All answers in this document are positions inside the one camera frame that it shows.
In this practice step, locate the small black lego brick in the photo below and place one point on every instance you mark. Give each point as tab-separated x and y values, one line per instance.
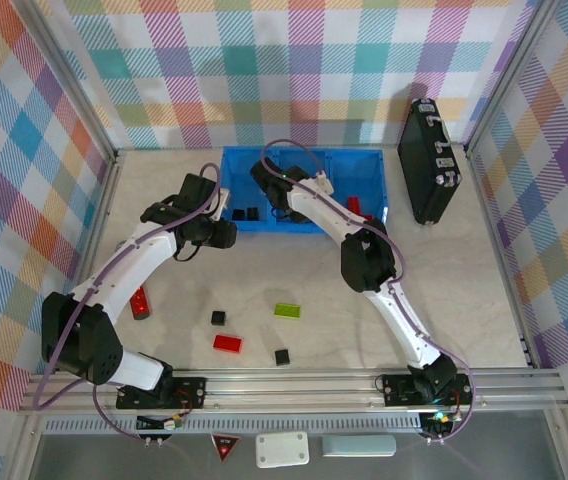
239	214
253	213
282	357
218	317

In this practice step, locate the red lego brick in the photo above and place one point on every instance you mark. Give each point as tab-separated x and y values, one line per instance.
365	216
227	344
353	204

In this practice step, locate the lime green lego brick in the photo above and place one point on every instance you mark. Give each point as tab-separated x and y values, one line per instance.
287	311

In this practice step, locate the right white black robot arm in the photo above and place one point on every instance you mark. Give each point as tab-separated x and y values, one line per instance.
324	215

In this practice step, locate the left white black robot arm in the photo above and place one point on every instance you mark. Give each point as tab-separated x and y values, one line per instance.
124	280

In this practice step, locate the blue three-compartment plastic bin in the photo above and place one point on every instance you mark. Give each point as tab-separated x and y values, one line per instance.
364	170

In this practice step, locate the red oblong block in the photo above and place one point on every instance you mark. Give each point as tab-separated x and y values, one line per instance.
140	304

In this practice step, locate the black briefcase with metal latches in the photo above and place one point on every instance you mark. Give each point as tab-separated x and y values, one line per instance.
421	170

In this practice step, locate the red triangle sign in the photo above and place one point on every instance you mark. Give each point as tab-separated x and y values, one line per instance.
225	445

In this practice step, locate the white rectangular plate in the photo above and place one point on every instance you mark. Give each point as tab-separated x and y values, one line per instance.
282	450

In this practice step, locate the pale blue-grey oblong block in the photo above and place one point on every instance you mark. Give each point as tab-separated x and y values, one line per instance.
359	445

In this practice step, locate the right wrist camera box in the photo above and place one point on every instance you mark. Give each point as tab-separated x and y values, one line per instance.
298	175

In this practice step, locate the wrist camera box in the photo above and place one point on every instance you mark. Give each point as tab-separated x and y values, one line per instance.
298	175
159	211

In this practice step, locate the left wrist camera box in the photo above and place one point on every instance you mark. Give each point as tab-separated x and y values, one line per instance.
159	211

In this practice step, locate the aluminium side rail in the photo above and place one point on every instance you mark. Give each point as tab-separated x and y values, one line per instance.
102	210
486	200

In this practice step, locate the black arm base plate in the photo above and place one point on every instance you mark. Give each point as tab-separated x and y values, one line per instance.
399	390
189	392

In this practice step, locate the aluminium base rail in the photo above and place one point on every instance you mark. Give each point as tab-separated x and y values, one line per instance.
289	390

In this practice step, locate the aluminium frame post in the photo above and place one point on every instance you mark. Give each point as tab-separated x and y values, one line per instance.
509	75
75	80

